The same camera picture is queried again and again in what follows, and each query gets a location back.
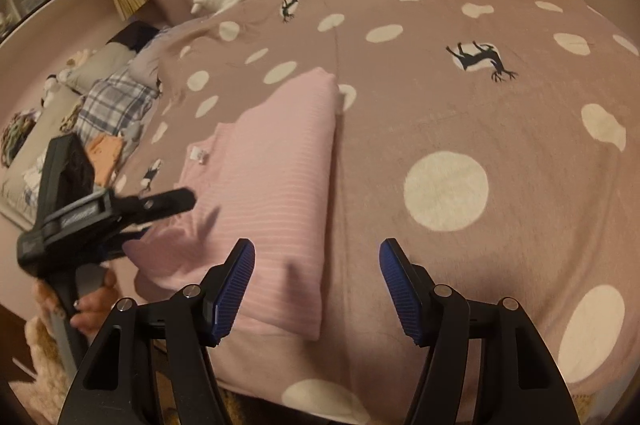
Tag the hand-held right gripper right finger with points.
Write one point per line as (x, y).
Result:
(402, 290)

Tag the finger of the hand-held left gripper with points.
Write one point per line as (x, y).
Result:
(155, 204)
(127, 239)

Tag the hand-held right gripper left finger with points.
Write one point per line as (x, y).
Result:
(231, 290)

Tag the pink knit sweater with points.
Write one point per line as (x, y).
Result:
(280, 165)

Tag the person's left hand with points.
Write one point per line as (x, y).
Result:
(92, 305)

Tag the orange cloth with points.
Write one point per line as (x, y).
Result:
(106, 157)

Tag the multicolour knitted cloth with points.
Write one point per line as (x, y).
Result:
(17, 137)

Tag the plaid cloth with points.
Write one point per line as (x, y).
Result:
(117, 105)

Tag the small plush toys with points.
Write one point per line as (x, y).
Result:
(65, 77)

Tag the grey pillow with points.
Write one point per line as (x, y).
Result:
(100, 65)

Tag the lavender bedding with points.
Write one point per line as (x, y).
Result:
(150, 55)

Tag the dark cloth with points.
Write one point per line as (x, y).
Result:
(132, 36)

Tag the mauve polka dot blanket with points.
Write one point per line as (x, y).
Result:
(450, 105)

